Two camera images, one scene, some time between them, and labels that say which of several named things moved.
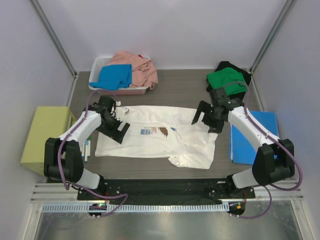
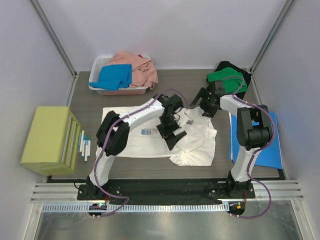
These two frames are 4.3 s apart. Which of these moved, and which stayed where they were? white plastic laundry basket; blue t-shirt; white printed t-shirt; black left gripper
Moved: black left gripper
Stayed: white plastic laundry basket; white printed t-shirt; blue t-shirt
